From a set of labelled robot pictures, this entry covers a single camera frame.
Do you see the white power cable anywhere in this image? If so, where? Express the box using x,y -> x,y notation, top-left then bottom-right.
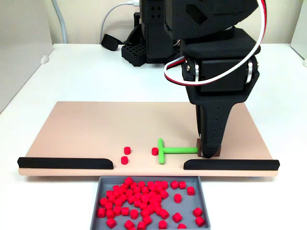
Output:
99,0 -> 141,45

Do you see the beige flat board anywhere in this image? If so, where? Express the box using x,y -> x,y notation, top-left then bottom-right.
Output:
18,101 -> 279,178

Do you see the green T-shaped pusher tool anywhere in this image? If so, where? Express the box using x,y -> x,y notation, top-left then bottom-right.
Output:
157,138 -> 222,164

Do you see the pale grey cable conduit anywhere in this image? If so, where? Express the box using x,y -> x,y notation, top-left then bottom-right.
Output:
51,0 -> 68,44

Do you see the black strap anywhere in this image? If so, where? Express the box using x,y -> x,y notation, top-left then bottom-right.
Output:
100,34 -> 125,51

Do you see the grey plastic tray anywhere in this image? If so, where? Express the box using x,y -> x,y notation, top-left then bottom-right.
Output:
89,176 -> 212,230

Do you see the black bumper strip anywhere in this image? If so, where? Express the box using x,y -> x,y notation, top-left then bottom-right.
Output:
183,159 -> 280,171
17,157 -> 114,170

